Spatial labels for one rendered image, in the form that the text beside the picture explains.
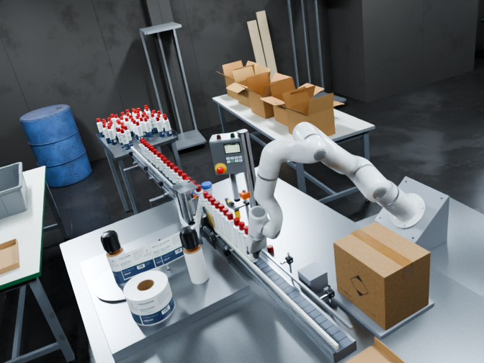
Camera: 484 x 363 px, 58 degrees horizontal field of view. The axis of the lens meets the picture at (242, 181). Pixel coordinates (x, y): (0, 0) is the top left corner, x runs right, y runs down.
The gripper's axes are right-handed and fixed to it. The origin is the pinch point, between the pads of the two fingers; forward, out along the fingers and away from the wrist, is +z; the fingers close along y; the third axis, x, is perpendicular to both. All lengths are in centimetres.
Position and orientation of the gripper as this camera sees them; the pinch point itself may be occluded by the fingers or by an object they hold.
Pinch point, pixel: (256, 254)
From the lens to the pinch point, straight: 220.2
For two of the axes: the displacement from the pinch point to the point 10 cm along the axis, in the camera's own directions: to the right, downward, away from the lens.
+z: -0.1, 7.2, 7.0
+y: -8.6, 3.5, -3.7
